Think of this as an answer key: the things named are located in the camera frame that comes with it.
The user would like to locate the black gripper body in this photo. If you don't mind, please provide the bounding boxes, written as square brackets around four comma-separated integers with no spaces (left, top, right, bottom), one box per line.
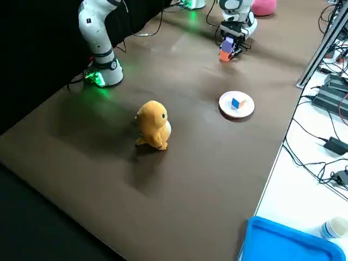
[222,26,243,42]
[233,34,247,51]

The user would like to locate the purple foam block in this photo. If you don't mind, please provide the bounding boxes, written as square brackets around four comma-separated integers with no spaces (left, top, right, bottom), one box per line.
[222,37,235,53]

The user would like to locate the orange foam block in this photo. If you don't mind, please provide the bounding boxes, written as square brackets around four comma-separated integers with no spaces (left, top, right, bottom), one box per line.
[219,49,232,63]

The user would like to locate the pink plush toy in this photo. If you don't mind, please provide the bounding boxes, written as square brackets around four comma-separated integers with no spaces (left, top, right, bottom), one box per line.
[251,0,277,17]

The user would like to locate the small puzzle cube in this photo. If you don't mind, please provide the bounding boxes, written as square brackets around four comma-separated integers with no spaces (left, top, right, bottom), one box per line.
[231,98,247,110]

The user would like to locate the white round plate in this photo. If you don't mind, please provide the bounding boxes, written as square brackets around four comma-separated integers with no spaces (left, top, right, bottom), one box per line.
[218,90,256,119]

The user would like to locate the black power brick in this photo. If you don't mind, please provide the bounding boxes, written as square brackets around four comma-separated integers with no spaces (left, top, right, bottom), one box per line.
[310,84,348,118]
[324,72,348,89]

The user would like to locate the yellow plush toy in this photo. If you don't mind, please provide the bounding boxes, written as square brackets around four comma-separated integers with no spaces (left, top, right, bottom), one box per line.
[134,100,173,151]

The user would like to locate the black power adapter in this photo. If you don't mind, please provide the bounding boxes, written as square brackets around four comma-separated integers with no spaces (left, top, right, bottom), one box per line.
[332,169,348,185]
[322,136,348,156]

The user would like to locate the white desk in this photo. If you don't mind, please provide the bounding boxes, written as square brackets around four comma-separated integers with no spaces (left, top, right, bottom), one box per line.
[254,0,348,261]

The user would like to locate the blue plastic tray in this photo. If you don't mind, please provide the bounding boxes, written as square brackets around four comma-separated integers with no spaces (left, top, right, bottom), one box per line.
[238,215,346,261]

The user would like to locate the white blue paper cup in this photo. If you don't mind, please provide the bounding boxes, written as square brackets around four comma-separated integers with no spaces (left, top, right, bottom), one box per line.
[319,216,348,240]

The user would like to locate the aluminium frame post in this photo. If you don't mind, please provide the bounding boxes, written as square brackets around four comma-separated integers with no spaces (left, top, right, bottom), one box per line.
[295,16,348,89]

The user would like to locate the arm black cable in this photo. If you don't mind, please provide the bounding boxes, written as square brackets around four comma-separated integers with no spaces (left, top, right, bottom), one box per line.
[113,0,182,54]

